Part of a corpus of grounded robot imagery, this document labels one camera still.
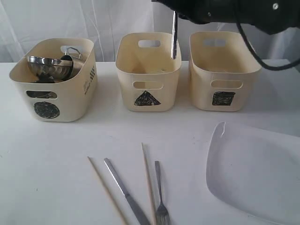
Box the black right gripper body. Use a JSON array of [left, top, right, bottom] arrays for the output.
[[157, 0, 300, 35]]

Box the long steel spoon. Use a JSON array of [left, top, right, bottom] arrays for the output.
[[171, 11, 178, 60]]

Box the steel mug with folding handle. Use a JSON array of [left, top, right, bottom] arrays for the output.
[[61, 47, 85, 80]]

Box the steel fork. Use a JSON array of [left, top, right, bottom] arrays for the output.
[[155, 161, 171, 225]]

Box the large stainless steel bowl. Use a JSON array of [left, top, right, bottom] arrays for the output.
[[26, 56, 73, 81]]

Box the small steel cup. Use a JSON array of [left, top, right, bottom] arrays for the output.
[[26, 78, 57, 99]]

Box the cream bin with square mark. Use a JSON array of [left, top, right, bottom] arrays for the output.
[[189, 31, 262, 112]]

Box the cream bin with triangle mark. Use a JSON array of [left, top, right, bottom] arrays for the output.
[[115, 32, 181, 112]]

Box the white rectangular plate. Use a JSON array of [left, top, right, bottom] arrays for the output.
[[206, 122, 300, 225]]

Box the cream bin with circle mark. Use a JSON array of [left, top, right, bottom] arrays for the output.
[[9, 38, 98, 122]]

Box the right wooden chopstick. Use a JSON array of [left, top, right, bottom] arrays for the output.
[[141, 143, 157, 225]]

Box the wooden chopstick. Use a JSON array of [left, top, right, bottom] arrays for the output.
[[141, 143, 157, 225], [87, 157, 128, 225]]

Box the steel table knife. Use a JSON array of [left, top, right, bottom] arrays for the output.
[[104, 158, 150, 225]]

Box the left wooden chopstick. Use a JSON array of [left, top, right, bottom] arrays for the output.
[[87, 157, 128, 225]]

